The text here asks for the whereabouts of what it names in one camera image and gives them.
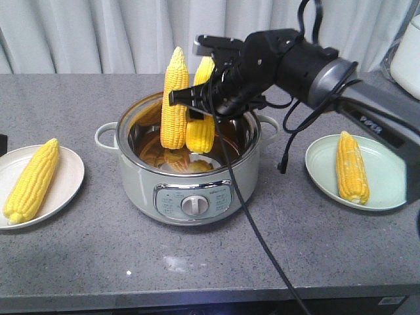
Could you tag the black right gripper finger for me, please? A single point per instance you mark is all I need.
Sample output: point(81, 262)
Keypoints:
point(191, 96)
point(196, 113)

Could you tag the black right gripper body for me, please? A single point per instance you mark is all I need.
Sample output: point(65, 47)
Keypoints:
point(255, 70)

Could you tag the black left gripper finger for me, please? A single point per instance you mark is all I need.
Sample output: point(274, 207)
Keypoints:
point(3, 144)

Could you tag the white round plate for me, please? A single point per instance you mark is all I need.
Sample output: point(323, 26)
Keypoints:
point(64, 185)

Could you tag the pale green round plate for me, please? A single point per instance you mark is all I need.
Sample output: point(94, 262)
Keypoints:
point(386, 172)

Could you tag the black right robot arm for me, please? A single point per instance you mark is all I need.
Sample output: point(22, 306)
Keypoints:
point(314, 75)

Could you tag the pale green electric pot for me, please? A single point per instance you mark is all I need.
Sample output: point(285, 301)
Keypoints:
point(179, 187)

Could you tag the white curtain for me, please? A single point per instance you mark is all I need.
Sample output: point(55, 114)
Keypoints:
point(126, 37)

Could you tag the white appliance at right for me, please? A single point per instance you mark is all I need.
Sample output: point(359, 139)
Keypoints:
point(404, 67)

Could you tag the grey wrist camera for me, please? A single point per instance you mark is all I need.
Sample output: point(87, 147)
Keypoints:
point(206, 45)

